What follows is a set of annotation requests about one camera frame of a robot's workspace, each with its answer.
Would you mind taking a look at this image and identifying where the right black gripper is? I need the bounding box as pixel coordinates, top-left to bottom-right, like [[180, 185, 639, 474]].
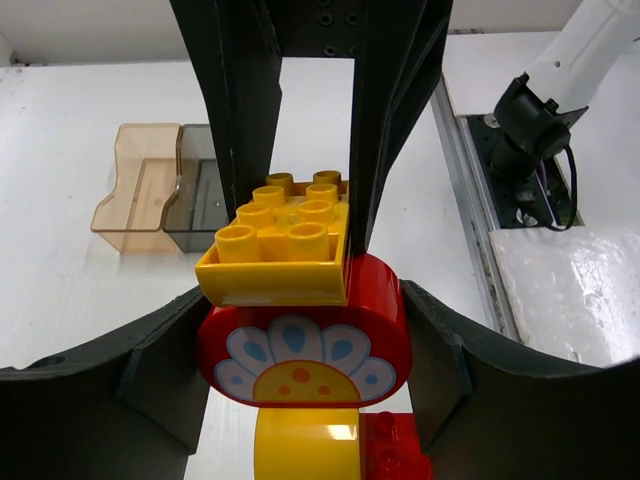
[[171, 0, 453, 255]]

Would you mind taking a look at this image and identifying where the red flower lego brick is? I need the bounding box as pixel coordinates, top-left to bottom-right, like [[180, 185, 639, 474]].
[[196, 254, 412, 408]]

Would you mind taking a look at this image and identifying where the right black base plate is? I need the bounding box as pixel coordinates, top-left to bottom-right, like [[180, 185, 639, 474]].
[[457, 114, 583, 230]]

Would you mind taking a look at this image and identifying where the aluminium rail front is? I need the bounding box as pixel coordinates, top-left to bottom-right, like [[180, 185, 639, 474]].
[[431, 79, 522, 343]]

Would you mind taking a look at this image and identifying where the red rectangular lego brick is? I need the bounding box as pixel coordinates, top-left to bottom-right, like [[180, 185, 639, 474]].
[[359, 411, 433, 480]]

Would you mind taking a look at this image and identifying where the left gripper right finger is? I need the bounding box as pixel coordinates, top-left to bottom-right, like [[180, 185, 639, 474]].
[[401, 281, 639, 479]]

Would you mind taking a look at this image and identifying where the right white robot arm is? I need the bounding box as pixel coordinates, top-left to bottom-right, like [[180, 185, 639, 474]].
[[172, 1, 639, 254]]

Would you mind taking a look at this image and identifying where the yellow curved lego brick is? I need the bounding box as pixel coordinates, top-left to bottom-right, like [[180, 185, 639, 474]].
[[254, 408, 361, 480]]

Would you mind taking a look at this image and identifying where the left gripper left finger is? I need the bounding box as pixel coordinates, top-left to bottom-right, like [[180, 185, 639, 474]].
[[1, 289, 210, 479]]

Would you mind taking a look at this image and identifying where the yellow striped lego brick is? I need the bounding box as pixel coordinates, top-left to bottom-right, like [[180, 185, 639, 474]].
[[195, 170, 349, 307]]

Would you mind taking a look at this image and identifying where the grey transparent container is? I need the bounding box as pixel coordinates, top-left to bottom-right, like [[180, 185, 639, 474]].
[[163, 124, 229, 253]]

